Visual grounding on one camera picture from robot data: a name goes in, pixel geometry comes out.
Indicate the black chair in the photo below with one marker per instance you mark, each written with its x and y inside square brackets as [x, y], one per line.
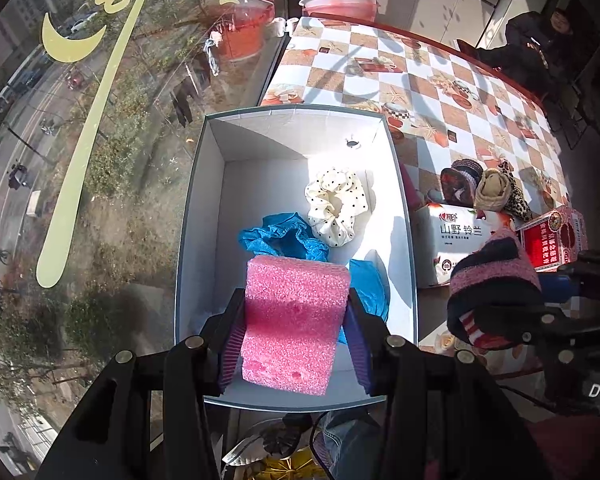
[575, 115]

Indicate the checkered printed tablecloth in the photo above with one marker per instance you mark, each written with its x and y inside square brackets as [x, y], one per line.
[360, 85]

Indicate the light pink sponge with holes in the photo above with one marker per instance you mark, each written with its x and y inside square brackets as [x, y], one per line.
[295, 320]

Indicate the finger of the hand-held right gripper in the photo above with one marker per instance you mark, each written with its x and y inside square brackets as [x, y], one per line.
[547, 332]
[560, 281]

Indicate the person's blue jeans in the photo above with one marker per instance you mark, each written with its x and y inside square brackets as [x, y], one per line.
[342, 440]

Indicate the leopard print scrunchie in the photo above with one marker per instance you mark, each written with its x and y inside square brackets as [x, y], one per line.
[519, 197]

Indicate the smooth blue cloth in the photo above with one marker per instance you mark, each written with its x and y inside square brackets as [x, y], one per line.
[370, 285]

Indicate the yellow window sticker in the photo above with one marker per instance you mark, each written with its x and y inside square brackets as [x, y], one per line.
[80, 125]

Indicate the white polka dot scrunchie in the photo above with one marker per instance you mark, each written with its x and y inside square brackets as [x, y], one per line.
[337, 205]

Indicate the red patterned carton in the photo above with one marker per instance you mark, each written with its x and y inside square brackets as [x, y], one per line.
[552, 235]

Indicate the dark striped rolled sock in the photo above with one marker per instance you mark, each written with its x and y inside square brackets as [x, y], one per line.
[460, 180]

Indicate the pink black striped fuzzy sock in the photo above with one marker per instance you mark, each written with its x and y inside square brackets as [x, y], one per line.
[495, 285]

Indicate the beige knit rolled sock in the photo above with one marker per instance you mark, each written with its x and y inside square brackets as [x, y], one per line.
[492, 187]

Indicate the yellow pleated item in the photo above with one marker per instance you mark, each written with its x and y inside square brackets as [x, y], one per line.
[285, 466]

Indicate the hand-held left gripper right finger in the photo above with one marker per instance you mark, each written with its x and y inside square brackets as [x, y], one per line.
[357, 345]

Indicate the small white cup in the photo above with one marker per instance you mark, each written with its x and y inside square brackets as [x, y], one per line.
[280, 26]

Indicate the floral tissue box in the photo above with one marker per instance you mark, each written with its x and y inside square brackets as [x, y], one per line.
[445, 250]

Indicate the person's red garment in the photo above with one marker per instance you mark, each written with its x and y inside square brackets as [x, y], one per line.
[570, 450]

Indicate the pink plastic basin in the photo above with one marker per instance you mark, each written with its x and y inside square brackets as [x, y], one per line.
[340, 2]

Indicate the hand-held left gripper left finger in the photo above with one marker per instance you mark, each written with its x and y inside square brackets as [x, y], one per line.
[234, 332]

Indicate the white cardboard box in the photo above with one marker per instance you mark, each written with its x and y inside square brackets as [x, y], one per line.
[260, 185]

